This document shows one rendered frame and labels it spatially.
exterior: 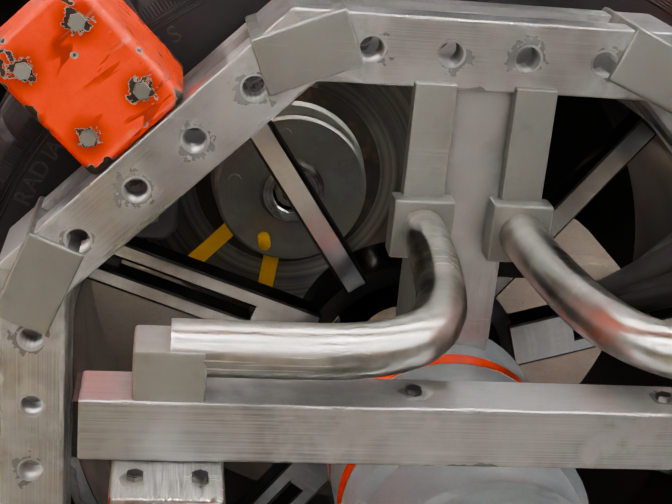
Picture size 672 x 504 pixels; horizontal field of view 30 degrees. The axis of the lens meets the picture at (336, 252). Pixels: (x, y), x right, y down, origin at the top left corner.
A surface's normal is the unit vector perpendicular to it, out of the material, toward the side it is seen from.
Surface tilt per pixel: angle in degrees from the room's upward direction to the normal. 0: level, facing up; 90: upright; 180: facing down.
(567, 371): 0
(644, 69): 90
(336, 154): 90
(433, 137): 90
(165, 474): 0
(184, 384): 90
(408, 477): 41
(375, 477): 72
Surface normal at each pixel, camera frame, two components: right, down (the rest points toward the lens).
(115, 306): 0.09, -0.93
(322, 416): 0.11, 0.37
